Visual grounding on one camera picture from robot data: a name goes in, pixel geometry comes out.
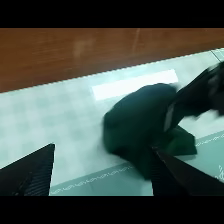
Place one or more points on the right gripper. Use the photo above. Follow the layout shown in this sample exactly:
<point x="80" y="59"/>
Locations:
<point x="200" y="93"/>

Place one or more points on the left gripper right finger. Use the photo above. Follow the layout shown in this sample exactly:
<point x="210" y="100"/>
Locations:
<point x="186" y="181"/>

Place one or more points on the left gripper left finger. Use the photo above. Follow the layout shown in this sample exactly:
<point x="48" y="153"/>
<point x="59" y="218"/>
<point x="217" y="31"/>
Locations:
<point x="31" y="175"/>

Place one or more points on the dark green shirt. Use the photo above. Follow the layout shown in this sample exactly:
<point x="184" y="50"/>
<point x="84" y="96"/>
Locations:
<point x="140" y="123"/>

